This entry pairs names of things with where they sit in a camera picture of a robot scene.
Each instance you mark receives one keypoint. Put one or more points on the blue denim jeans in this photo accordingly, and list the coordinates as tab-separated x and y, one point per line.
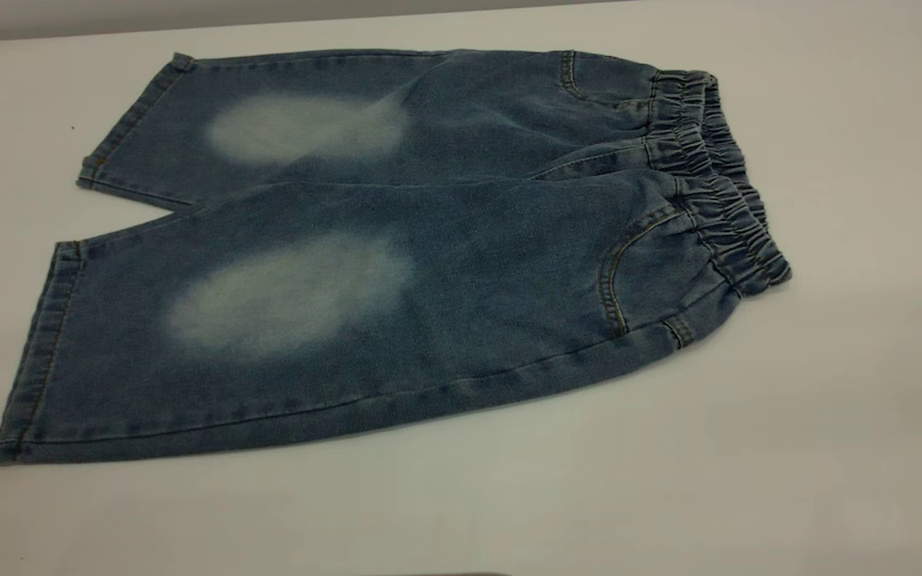
461	264

